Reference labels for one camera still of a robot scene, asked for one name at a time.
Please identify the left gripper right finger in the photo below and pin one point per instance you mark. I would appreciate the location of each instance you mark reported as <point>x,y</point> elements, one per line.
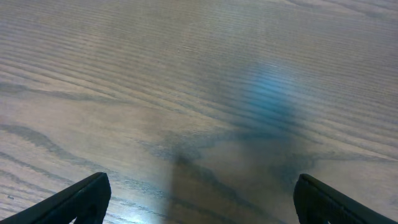
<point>317,203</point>

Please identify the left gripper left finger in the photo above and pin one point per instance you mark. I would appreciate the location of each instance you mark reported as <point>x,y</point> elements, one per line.
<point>83,202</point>

